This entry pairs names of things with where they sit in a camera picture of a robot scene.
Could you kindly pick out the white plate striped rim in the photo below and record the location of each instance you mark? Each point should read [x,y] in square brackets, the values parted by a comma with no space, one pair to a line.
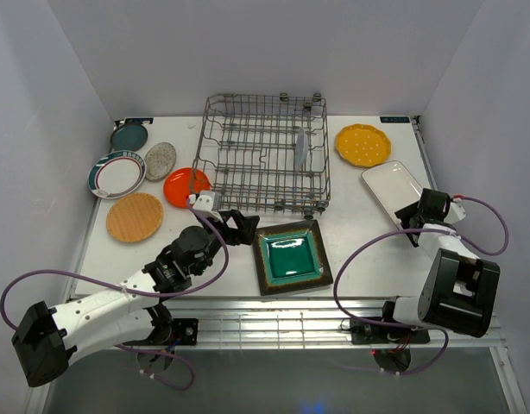
[117,174]

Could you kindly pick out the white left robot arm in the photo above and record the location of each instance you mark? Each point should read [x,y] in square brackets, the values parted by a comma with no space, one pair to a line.
[49,339]

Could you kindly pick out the black xdof label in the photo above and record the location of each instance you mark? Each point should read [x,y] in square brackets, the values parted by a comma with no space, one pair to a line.
[395,119]

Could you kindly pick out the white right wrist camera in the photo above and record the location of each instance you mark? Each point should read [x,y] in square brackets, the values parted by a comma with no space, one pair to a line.
[456,212]

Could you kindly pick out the yellow polka dot plate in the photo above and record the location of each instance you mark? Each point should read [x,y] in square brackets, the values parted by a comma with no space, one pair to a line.
[363,145]

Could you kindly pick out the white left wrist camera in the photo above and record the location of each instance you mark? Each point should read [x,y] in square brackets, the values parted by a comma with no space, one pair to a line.
[205,202]

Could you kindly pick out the speckled beige oval plate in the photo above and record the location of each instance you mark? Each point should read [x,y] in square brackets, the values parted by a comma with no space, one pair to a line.
[160,161]

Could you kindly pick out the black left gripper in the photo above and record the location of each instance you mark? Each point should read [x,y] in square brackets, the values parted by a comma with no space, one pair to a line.
[246,227]

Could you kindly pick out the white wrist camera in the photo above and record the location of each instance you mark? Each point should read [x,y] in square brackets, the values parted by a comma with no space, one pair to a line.
[456,212]
[205,202]

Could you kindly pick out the green square glazed plate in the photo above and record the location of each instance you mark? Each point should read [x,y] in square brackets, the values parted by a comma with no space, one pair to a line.
[291,257]

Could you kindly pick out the dark teal round plate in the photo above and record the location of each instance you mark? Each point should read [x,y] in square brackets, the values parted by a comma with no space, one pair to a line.
[130,136]

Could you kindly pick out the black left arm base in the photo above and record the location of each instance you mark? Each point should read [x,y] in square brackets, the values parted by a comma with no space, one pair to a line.
[177,332]

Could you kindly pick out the white rectangular plate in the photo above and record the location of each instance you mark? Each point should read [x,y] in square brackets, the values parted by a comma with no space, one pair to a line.
[393,187]

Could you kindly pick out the grey wire dish rack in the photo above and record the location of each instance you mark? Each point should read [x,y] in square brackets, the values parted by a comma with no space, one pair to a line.
[246,150]

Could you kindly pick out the black label back left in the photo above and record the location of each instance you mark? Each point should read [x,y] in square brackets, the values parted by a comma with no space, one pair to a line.
[138,120]

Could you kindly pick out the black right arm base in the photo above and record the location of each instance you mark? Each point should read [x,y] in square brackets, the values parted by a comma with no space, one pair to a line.
[371,334]

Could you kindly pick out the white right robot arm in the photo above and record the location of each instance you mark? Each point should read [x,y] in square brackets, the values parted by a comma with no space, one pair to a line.
[460,289]

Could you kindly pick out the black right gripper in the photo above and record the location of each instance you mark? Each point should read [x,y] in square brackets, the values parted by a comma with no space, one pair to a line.
[407,213]

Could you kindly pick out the woven bamboo round plate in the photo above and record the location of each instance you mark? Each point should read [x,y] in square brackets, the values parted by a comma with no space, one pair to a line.
[134,218]

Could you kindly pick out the orange round plate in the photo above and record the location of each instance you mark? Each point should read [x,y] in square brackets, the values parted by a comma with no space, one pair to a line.
[180,184]

